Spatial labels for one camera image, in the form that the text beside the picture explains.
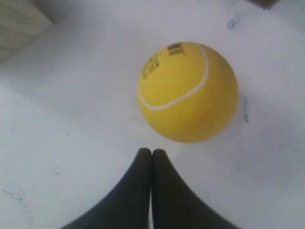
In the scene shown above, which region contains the light wooden cube block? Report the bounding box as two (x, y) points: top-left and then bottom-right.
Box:
(0, 0), (54, 61)

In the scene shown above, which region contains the yellow tennis ball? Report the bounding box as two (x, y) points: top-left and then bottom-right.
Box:
(137, 42), (239, 143)

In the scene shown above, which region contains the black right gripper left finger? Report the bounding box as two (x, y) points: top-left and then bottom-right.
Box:
(64, 148), (152, 229)

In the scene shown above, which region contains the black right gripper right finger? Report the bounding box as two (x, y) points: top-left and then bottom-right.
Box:
(151, 149), (237, 229)

